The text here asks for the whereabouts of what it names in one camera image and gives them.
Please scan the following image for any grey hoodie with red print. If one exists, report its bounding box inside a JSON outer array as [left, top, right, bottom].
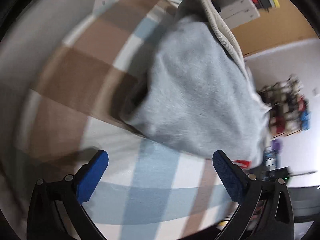
[[120, 0, 270, 167]]

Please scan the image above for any purple bag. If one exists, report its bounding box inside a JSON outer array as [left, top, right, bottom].
[[271, 139, 283, 154]]

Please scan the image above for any wooden shoe rack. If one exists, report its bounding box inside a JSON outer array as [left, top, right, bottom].
[[258, 75, 310, 138]]

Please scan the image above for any plaid bed sheet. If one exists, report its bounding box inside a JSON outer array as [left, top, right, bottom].
[[1, 0, 232, 239]]

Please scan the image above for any wooden door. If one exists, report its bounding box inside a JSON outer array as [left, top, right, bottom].
[[232, 0, 317, 56]]

